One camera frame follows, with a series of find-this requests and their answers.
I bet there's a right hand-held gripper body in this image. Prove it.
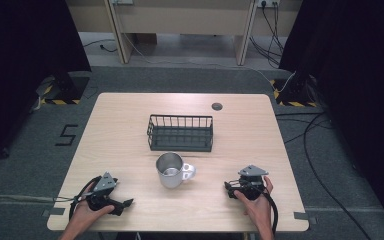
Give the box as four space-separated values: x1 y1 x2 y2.
235 164 270 201

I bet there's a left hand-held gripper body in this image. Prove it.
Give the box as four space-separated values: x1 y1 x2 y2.
85 171 125 215

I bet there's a steel cup with handle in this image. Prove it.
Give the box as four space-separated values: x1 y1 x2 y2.
155 151 197 190

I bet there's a black wire basket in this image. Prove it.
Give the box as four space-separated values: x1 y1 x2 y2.
146 114 215 153

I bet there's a person's right hand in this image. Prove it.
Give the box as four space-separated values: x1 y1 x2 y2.
233 175 275 232

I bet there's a person's left hand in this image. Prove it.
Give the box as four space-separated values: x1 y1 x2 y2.
69 199 116 232

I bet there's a grey tape patch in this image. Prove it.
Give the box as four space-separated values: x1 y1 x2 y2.
41 207 67 218
293 211 318 225

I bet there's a black tape floor mark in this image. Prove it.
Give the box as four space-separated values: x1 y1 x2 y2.
54 123 80 147

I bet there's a black stand base striped tape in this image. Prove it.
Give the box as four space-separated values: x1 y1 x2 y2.
269 71 318 108
35 71 92 106

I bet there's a black curtain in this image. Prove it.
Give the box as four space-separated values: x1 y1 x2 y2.
278 0 384 234
0 0 92 171

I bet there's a beige background desk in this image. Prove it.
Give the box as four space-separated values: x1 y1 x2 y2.
65 0 304 67

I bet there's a white power strip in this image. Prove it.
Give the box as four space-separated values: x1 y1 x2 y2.
257 0 281 9

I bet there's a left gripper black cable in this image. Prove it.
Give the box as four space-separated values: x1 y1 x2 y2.
68 175 102 222

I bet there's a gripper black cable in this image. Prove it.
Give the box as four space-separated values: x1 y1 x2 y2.
255 185 279 236
68 175 102 222

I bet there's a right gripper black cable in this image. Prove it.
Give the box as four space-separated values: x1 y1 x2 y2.
255 185 279 236

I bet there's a pale floor cable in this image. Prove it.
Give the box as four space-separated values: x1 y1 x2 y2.
0 193 81 204

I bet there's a bundle of black hanging cables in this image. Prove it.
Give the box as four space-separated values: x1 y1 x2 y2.
248 2 286 70

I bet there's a short black floor cable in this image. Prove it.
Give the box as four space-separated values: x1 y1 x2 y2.
82 38 119 54

